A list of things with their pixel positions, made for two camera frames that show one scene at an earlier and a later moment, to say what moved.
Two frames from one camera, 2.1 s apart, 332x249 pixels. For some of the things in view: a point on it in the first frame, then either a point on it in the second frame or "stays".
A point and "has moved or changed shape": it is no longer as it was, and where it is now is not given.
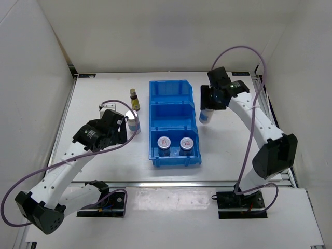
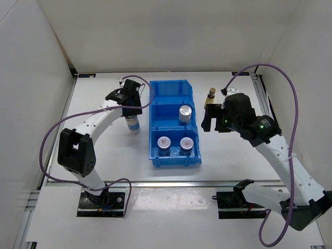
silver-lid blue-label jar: (205, 115) has moved or changed shape
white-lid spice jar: (164, 146) stays
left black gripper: (120, 136) to (133, 112)
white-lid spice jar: (186, 147) stays
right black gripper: (204, 101) to (213, 111)
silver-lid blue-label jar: (132, 122) stays
